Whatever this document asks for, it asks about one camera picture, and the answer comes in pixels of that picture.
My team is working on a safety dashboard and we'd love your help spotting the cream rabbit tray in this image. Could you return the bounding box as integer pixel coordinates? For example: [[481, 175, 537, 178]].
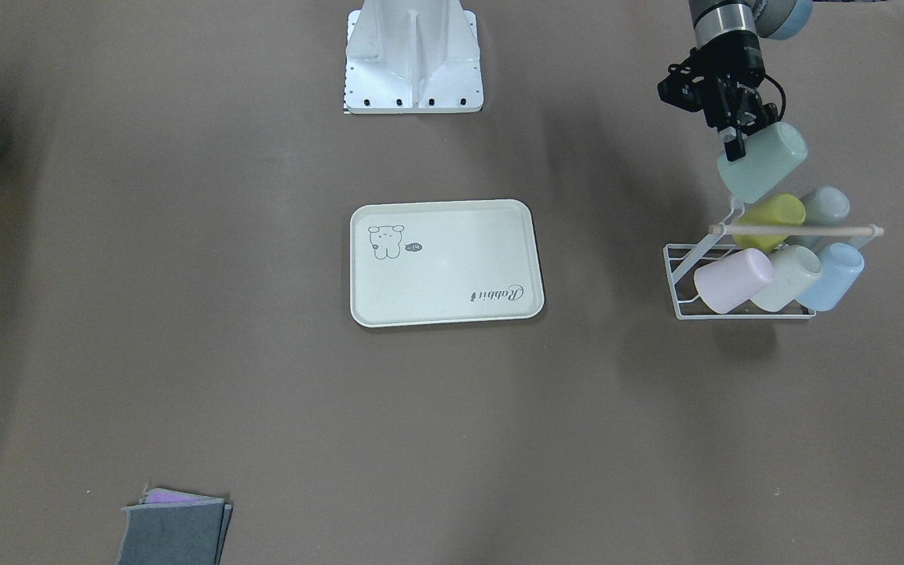
[[349, 198, 545, 329]]

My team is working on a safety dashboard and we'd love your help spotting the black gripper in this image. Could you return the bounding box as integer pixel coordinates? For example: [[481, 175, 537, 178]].
[[657, 30, 779, 163]]

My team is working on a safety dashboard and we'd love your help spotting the green cup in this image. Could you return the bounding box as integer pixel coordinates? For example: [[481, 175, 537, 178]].
[[715, 121, 808, 204]]

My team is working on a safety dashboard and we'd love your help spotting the white wire cup rack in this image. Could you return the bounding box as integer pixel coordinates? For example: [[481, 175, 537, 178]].
[[662, 198, 885, 321]]

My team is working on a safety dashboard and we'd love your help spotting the light blue cup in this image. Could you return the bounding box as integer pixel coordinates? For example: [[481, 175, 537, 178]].
[[796, 242, 866, 312]]

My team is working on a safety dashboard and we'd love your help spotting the grey folded cloth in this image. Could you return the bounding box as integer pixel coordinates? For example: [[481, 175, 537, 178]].
[[115, 487, 234, 564]]

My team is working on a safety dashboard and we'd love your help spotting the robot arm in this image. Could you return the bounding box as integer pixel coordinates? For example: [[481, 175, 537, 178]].
[[658, 1, 814, 143]]

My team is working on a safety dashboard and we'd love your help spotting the grey cup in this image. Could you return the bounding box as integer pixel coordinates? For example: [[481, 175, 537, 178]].
[[800, 185, 851, 228]]

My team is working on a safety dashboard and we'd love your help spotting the pink cup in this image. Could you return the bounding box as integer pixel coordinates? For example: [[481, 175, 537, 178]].
[[693, 248, 775, 315]]

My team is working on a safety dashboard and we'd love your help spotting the cream cup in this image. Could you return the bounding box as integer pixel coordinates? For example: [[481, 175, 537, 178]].
[[750, 246, 822, 312]]

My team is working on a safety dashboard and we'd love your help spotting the yellow cup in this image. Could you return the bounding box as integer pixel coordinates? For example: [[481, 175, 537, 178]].
[[731, 193, 807, 253]]

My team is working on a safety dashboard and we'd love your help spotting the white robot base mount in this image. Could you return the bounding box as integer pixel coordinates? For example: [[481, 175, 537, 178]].
[[342, 1, 485, 115]]

